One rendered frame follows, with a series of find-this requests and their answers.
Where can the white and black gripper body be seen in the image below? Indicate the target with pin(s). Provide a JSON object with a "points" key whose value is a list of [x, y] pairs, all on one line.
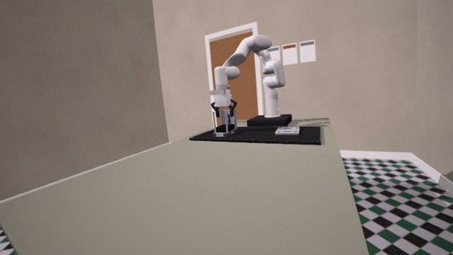
{"points": [[223, 100]]}

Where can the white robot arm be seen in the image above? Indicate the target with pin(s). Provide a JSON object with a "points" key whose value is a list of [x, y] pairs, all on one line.
{"points": [[268, 66]]}

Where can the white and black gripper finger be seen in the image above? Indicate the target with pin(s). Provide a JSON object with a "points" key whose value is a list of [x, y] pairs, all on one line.
{"points": [[232, 108], [215, 109]]}

